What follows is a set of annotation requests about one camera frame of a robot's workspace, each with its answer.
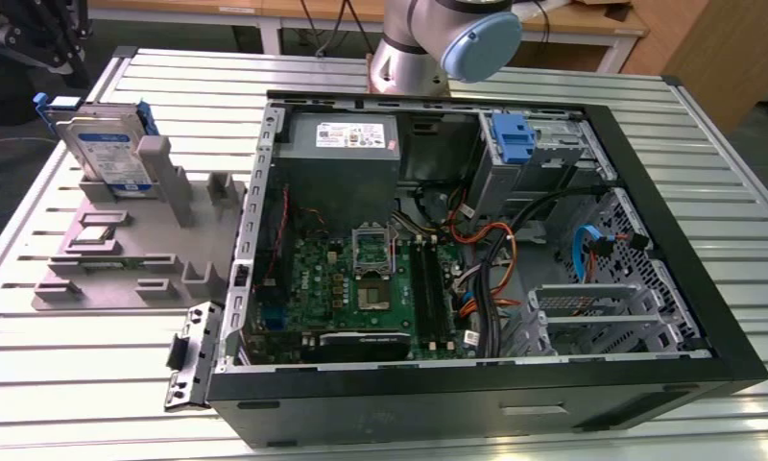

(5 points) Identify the hard disk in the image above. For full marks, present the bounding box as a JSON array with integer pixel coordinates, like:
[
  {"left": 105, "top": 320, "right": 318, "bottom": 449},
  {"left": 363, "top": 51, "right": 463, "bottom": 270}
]
[{"left": 32, "top": 93, "right": 161, "bottom": 193}]

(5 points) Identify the blue data wire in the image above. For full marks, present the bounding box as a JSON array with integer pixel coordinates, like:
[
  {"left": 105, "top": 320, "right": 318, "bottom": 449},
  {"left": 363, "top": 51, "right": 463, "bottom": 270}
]
[{"left": 572, "top": 223, "right": 618, "bottom": 285}]

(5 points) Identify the metal disk bay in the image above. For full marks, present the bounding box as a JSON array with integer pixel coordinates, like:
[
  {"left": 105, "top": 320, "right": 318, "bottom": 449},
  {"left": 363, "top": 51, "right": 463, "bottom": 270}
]
[{"left": 502, "top": 281, "right": 710, "bottom": 359}]

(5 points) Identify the grey parts rack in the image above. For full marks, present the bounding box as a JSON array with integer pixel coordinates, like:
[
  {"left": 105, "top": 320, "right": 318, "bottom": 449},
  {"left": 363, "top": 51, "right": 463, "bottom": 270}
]
[{"left": 31, "top": 135, "right": 248, "bottom": 312}]

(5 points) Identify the grey power supply unit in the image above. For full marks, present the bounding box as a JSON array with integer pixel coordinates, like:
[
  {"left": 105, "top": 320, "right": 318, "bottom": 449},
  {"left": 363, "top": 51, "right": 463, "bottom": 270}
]
[{"left": 272, "top": 110, "right": 403, "bottom": 228}]

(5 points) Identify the metal socket cover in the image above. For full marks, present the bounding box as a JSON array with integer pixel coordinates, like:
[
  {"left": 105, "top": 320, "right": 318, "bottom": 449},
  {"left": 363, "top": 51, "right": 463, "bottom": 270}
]
[{"left": 350, "top": 224, "right": 400, "bottom": 281}]

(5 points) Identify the blue expansion slot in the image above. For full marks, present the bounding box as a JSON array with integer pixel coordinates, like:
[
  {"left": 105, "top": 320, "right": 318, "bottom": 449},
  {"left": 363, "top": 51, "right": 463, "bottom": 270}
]
[{"left": 260, "top": 305, "right": 288, "bottom": 333}]

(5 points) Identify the green motherboard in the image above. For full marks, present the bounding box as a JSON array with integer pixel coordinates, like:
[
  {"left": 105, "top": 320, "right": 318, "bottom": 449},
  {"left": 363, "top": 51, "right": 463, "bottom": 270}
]
[{"left": 247, "top": 223, "right": 483, "bottom": 362}]

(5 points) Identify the CPU socket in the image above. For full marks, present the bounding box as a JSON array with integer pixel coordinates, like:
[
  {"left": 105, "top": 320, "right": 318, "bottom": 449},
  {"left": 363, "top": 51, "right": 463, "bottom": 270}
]
[{"left": 356, "top": 279, "right": 403, "bottom": 314}]

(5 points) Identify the blue plastic drive latch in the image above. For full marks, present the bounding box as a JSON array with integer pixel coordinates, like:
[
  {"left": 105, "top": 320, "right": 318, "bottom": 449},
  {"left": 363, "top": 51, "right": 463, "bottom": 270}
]
[{"left": 491, "top": 112, "right": 538, "bottom": 165}]

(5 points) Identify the metal optical drive cage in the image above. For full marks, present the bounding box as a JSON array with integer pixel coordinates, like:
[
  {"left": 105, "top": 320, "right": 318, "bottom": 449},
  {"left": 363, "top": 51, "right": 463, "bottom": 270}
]
[{"left": 470, "top": 110, "right": 618, "bottom": 223}]

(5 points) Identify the black RAM slot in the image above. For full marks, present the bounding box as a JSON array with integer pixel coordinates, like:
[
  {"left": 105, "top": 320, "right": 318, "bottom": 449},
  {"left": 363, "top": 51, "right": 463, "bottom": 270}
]
[
  {"left": 411, "top": 234, "right": 439, "bottom": 352},
  {"left": 428, "top": 234, "right": 458, "bottom": 351}
]

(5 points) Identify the black graphics card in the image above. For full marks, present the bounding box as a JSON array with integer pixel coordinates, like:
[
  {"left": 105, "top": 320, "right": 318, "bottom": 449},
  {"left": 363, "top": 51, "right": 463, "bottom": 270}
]
[{"left": 299, "top": 328, "right": 416, "bottom": 365}]

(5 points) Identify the black PC case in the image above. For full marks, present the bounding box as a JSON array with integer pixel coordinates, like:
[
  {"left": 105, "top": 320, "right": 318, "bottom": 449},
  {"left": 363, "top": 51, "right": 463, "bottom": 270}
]
[{"left": 163, "top": 88, "right": 768, "bottom": 450}]

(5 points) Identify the wooden cabinet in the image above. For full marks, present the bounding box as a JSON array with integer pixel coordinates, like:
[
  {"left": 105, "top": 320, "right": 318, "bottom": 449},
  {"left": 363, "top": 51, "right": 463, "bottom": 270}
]
[{"left": 621, "top": 0, "right": 768, "bottom": 139}]

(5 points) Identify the red black twisted wire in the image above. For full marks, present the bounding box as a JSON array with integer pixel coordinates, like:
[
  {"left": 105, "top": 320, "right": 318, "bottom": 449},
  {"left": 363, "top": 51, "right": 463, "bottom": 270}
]
[{"left": 263, "top": 184, "right": 294, "bottom": 289}]

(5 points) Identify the yellow wire bundle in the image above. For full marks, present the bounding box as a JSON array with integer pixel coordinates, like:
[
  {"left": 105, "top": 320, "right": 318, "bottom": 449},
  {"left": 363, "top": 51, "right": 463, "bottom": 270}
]
[{"left": 391, "top": 209, "right": 440, "bottom": 237}]

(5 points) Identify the metal card retention bracket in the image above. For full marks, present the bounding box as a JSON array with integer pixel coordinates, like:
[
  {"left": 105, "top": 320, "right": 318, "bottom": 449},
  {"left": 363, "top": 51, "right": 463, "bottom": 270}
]
[{"left": 163, "top": 300, "right": 227, "bottom": 414}]

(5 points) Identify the wooden desk white frame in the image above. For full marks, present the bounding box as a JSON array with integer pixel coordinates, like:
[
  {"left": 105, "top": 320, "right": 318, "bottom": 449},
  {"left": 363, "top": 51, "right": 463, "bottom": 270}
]
[{"left": 85, "top": 0, "right": 654, "bottom": 74}]

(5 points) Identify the orange wire bundle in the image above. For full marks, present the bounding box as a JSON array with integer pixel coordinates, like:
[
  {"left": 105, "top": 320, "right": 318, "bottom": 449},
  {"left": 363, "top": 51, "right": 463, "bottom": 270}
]
[{"left": 448, "top": 219, "right": 522, "bottom": 321}]

